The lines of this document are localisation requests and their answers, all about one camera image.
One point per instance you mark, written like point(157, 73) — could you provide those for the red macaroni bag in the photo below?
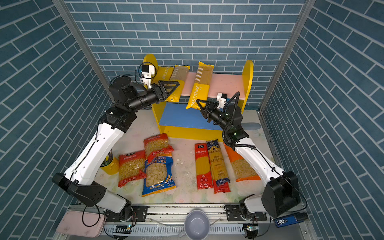
point(131, 167)
point(155, 143)

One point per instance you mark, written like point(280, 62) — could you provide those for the red spaghetti bag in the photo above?
point(203, 167)
point(221, 188)

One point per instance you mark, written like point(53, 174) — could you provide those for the blue-top Moli pasta bag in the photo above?
point(218, 167)

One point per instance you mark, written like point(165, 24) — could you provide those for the grey oval case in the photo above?
point(251, 126)

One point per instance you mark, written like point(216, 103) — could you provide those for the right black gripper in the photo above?
point(208, 113)

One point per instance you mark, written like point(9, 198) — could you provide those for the grey bowl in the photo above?
point(196, 226)

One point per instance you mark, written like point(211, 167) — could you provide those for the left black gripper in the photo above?
point(171, 87)

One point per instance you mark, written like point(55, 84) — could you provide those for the orange pasta bag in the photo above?
point(243, 171)

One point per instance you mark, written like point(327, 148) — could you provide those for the blue shell pasta bag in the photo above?
point(158, 170)

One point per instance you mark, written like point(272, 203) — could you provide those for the red macaroni bag upper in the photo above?
point(155, 143)

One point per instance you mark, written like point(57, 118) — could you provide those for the yellow pen cup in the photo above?
point(110, 165)

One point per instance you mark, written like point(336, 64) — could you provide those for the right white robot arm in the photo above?
point(281, 188)

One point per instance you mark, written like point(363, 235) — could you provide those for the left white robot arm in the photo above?
point(79, 179)

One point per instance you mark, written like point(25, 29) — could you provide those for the yellow shelf unit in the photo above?
point(176, 121)

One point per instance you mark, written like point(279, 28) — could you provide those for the yellow spaghetti bag long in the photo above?
point(178, 79)

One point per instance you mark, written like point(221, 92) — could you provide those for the blue handheld device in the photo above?
point(292, 219)

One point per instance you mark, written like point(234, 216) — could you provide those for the pink tray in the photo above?
point(74, 223)

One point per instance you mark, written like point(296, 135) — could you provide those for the red macaroni bag lower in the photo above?
point(131, 167)

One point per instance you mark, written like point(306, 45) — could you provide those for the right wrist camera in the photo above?
point(222, 100)

